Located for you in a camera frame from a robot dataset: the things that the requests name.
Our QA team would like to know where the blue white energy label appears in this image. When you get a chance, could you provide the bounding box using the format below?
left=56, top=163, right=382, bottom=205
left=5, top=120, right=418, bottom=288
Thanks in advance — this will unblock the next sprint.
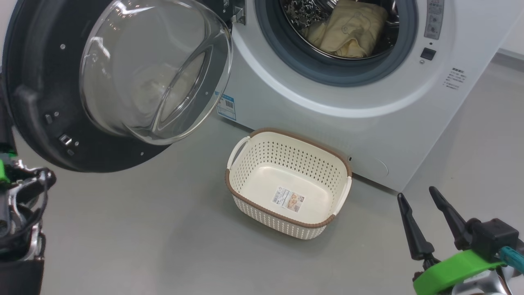
left=216, top=93, right=237, bottom=121

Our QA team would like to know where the printed basket sticker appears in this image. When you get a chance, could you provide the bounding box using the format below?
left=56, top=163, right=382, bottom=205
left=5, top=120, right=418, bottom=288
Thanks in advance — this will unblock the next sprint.
left=272, top=188, right=305, bottom=212

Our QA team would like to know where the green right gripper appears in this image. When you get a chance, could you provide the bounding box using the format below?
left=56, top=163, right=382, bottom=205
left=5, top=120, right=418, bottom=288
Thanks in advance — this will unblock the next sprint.
left=397, top=186, right=507, bottom=295

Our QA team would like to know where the white front-load washing machine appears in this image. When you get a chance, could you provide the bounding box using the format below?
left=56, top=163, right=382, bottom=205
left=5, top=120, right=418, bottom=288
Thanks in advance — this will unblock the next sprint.
left=201, top=0, right=524, bottom=192

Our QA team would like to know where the black washing machine glass door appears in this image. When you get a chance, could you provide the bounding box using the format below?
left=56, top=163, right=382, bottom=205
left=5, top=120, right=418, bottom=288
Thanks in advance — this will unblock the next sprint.
left=2, top=0, right=234, bottom=172

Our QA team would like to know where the cream perforated laundry basket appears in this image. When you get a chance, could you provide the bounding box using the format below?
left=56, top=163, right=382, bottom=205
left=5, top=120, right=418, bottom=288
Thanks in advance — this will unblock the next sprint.
left=225, top=127, right=353, bottom=240

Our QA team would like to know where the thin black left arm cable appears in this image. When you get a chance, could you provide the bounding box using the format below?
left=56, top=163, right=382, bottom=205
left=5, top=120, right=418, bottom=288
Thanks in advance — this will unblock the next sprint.
left=8, top=167, right=56, bottom=246

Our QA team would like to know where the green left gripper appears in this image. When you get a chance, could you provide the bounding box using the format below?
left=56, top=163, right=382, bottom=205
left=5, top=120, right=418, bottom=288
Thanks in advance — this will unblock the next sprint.
left=0, top=107, right=16, bottom=184

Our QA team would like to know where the teal-plug right camera cable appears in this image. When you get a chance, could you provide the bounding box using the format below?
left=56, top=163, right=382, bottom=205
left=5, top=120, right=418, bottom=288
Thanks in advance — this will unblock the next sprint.
left=499, top=246, right=524, bottom=274

